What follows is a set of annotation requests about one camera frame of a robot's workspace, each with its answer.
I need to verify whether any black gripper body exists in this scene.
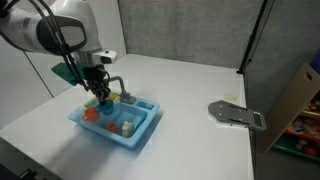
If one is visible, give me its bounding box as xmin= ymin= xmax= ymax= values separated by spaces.
xmin=82 ymin=64 xmax=111 ymax=92

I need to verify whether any blue toy mug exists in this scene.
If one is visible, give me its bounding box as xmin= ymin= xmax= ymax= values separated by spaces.
xmin=98 ymin=99 xmax=115 ymax=116

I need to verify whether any orange toy mug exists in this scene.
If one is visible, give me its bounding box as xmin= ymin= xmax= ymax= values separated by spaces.
xmin=82 ymin=106 xmax=101 ymax=122

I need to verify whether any light blue toy sink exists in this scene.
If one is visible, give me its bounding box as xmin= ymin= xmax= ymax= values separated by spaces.
xmin=68 ymin=95 xmax=161 ymax=149

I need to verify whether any yellow toy dish rack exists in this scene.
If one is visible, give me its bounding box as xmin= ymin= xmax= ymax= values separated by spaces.
xmin=82 ymin=91 xmax=121 ymax=110

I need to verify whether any grey toy faucet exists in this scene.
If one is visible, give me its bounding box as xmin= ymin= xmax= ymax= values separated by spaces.
xmin=108 ymin=75 xmax=137 ymax=105

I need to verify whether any green plate on wrist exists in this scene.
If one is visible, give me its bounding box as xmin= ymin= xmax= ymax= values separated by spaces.
xmin=50 ymin=61 xmax=88 ymax=87

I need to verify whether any small orange toy cup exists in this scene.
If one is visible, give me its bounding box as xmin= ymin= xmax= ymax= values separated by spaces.
xmin=105 ymin=121 xmax=118 ymax=134

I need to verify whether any cream toy soap bottle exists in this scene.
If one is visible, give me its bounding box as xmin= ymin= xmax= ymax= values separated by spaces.
xmin=121 ymin=120 xmax=135 ymax=139

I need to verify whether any yellow tape piece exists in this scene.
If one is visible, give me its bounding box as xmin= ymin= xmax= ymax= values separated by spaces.
xmin=224 ymin=93 xmax=239 ymax=102

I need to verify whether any black vertical pole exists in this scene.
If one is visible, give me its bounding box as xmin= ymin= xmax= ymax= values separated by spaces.
xmin=236 ymin=0 xmax=270 ymax=75

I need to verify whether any toy storage shelf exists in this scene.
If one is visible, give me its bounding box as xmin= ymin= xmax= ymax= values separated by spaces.
xmin=259 ymin=49 xmax=320 ymax=163

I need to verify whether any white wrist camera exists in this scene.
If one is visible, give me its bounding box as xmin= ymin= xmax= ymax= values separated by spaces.
xmin=91 ymin=49 xmax=119 ymax=65

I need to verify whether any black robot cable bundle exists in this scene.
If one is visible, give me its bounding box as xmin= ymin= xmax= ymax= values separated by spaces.
xmin=28 ymin=0 xmax=93 ymax=92

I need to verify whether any grey metal mount plate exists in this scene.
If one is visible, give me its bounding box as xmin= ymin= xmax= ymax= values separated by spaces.
xmin=207 ymin=99 xmax=268 ymax=132

